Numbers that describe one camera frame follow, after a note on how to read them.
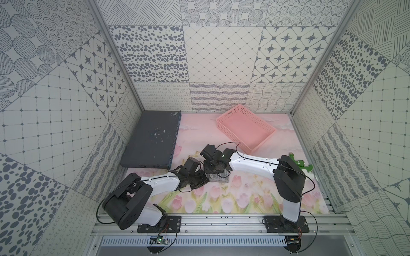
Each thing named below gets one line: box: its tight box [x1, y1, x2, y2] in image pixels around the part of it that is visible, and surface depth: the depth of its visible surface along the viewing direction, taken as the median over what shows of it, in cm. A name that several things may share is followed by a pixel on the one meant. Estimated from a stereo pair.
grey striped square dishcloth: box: [205, 170, 230, 183], surface depth 86 cm
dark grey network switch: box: [119, 110, 182, 170], surface depth 103 cm
